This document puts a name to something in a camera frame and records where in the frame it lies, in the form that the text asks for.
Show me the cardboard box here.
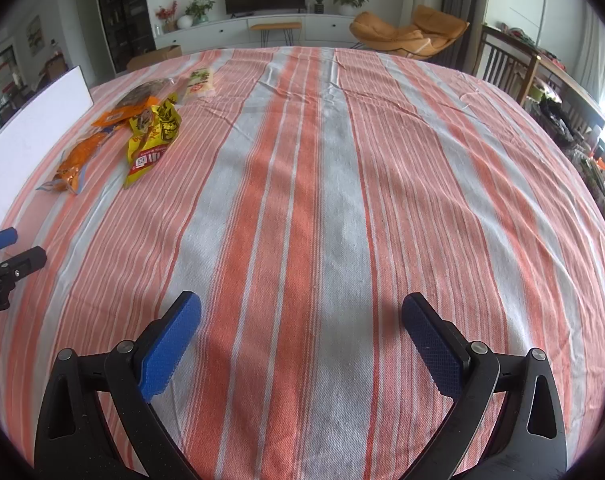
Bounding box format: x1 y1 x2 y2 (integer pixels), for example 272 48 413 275
126 44 184 73

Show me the white board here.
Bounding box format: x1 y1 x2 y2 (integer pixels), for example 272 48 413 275
0 65 94 218

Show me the red flower plant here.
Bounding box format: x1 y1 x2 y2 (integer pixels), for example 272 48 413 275
155 0 179 33

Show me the dark glass cabinet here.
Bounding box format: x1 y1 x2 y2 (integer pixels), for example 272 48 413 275
91 0 156 75

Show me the white tv cabinet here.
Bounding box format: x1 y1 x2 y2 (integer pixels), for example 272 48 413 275
154 11 365 55

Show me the orange striped tablecloth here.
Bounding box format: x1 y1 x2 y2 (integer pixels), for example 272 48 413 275
0 46 605 480

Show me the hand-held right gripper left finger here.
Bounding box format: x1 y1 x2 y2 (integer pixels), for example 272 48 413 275
34 290 203 480

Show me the grey curtain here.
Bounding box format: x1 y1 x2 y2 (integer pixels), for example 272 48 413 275
441 0 492 71

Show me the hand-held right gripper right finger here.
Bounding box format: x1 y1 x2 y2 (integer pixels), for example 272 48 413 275
401 292 568 480

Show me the dark brown snack packet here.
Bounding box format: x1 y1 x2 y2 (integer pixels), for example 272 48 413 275
113 78 179 112

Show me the white green snack packet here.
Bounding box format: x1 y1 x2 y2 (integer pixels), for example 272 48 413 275
184 66 218 102

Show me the orange lounge chair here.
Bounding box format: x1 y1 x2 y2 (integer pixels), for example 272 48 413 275
349 4 471 64

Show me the orange snack bag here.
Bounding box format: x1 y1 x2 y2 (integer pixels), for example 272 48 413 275
36 126 123 196

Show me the cluttered wooden side table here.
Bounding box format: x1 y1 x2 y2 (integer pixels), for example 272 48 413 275
525 55 605 231

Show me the yellow red snack packet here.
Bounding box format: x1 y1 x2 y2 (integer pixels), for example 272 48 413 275
123 93 182 189

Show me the wooden bench with metal legs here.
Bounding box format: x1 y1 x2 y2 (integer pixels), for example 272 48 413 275
248 21 303 49

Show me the green plant in vase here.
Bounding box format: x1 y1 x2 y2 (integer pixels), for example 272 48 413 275
184 0 216 26

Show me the dark wooden chair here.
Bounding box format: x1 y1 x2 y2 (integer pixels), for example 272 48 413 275
471 24 542 107

